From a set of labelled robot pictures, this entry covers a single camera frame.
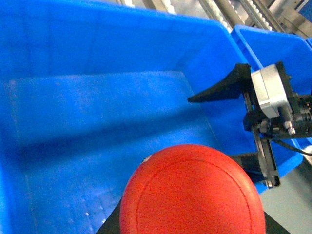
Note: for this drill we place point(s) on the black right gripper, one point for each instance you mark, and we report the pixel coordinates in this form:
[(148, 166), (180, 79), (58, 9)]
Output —
[(262, 163)]

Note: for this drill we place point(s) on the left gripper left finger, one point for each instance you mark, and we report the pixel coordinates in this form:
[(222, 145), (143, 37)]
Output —
[(111, 225)]

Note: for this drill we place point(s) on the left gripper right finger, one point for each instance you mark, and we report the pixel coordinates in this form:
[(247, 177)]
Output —
[(273, 227)]

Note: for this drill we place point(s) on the red mushroom push button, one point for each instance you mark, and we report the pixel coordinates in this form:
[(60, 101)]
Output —
[(190, 189)]

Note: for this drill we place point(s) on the blue bin upper right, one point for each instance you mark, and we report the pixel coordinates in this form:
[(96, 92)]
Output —
[(262, 48)]

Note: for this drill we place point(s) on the blue bin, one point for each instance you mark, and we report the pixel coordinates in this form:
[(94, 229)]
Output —
[(262, 48), (89, 89)]

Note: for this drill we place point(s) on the grey metal shelf rack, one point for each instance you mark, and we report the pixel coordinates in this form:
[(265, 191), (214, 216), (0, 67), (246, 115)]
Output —
[(274, 15)]

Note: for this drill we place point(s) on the blue bin upper left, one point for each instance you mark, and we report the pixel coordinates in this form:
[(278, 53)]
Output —
[(89, 89)]

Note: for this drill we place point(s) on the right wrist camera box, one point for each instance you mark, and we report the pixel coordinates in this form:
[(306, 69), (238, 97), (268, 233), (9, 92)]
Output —
[(271, 95)]

